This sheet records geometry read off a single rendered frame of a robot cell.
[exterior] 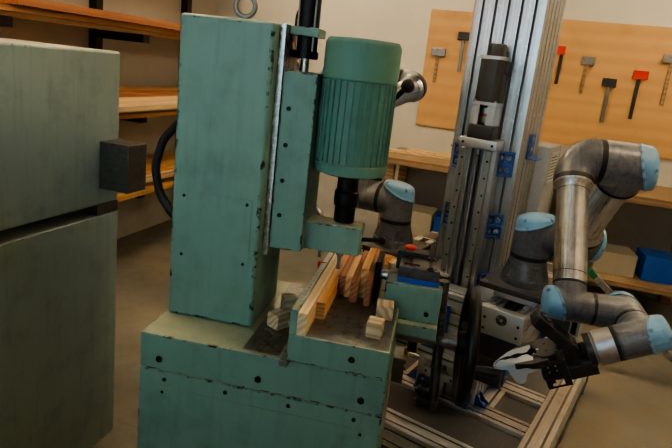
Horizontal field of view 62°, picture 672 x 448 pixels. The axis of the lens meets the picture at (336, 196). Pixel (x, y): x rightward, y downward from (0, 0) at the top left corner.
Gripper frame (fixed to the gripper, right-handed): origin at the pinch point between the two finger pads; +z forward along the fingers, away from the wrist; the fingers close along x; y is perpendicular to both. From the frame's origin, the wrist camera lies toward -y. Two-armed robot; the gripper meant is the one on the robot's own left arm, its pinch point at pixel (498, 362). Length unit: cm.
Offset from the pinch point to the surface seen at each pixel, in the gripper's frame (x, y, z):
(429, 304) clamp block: 6.0, -15.0, 11.0
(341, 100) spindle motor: 7, -67, 13
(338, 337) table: -14.9, -23.0, 26.8
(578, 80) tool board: 329, -4, -85
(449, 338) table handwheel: 9.8, -3.2, 10.3
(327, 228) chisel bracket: 9.0, -39.7, 28.0
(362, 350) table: -17.3, -20.1, 22.2
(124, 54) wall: 251, -145, 201
